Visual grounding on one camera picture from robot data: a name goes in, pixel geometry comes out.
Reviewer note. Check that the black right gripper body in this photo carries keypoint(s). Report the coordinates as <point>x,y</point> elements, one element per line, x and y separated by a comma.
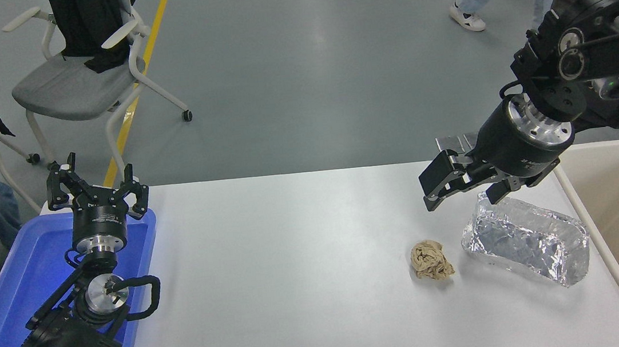
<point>499,145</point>

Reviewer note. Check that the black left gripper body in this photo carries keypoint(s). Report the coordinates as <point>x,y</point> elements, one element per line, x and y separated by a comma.
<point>98,218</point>

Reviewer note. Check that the silver foil tray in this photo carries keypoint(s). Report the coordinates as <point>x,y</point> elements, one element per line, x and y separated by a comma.
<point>529,239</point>

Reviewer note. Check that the metal floor plate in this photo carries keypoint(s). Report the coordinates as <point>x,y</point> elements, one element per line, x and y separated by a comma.
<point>471,138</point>
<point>447,142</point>

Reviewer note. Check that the crumpled tan paper ball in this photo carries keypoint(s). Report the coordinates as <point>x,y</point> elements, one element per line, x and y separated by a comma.
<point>431,261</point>

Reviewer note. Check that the grey white office chair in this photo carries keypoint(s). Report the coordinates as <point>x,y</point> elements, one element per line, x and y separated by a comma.
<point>67,87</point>

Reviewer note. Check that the blue plastic tray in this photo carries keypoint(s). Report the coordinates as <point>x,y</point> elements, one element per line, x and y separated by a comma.
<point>7,308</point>

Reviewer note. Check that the black jacket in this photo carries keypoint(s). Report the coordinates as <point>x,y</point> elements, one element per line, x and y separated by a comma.
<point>84,25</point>

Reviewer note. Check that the white chair frame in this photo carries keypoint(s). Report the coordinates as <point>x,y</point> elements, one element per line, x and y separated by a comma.
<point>7,171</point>

